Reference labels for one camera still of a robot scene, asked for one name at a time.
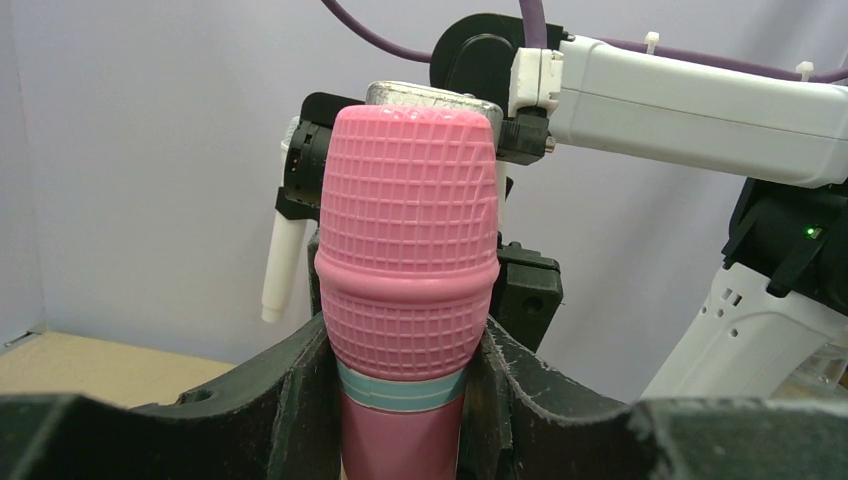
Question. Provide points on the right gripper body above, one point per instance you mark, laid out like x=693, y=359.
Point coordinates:
x=522, y=294

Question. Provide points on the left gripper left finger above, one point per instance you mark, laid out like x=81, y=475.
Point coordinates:
x=275, y=416

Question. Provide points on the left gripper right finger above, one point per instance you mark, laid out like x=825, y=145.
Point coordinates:
x=525, y=420

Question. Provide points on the pink microphone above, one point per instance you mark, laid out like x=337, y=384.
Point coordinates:
x=406, y=264

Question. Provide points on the white microphone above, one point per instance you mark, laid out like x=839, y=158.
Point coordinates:
x=282, y=265

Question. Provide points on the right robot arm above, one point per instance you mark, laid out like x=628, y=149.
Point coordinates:
x=774, y=322

